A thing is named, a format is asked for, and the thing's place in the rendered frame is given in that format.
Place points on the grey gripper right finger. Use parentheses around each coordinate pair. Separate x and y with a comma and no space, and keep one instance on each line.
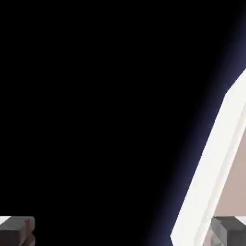
(228,232)

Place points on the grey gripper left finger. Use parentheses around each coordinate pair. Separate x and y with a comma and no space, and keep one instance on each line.
(13,232)

